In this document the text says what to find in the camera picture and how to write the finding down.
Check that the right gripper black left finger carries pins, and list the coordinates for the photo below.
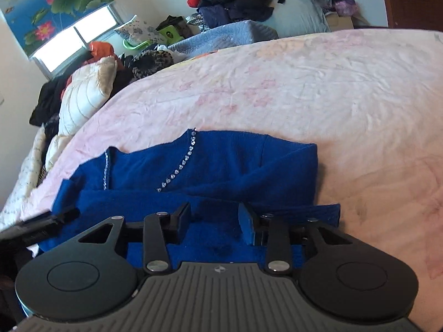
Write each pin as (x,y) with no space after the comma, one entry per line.
(97,271)

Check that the floral grey white pillow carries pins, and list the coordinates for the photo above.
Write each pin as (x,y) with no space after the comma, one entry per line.
(137,31)

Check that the dark navy jacket on pile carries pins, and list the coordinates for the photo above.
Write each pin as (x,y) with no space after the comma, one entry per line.
(216,13)

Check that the orange garment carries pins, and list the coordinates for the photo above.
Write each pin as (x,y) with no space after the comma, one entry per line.
(97,50)

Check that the leopard print garment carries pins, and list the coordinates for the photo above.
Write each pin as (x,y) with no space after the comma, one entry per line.
(149,62)

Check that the light blue fleece blanket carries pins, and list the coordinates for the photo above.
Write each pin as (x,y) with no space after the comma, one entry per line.
(225,36)

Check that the purple bag on floor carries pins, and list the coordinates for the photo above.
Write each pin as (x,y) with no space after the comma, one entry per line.
(346,8)

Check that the black garment by window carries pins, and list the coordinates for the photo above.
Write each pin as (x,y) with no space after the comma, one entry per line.
(49,100)

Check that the blue knit sweater with rhinestones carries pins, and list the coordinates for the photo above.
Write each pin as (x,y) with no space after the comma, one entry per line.
(213,171)

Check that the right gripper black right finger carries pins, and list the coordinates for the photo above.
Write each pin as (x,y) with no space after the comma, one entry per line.
(341,276)

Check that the pink floral bed sheet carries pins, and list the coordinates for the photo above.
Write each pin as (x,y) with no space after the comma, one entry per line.
(370,99)

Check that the white floral quilt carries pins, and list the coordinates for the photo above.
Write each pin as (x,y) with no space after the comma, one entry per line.
(26,182)

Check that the cream quilted puffer jacket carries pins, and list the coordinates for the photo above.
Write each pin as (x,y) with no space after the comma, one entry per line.
(88,91)

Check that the lotus flower roller blind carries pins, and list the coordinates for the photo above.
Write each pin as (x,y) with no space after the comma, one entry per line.
(35,22)

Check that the green plastic item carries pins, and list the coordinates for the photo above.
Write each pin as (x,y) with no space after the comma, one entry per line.
(170,33)

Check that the brown wooden door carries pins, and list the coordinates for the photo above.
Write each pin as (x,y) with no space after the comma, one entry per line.
(411,0)

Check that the window with metal frame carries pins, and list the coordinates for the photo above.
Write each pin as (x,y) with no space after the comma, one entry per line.
(54,55)

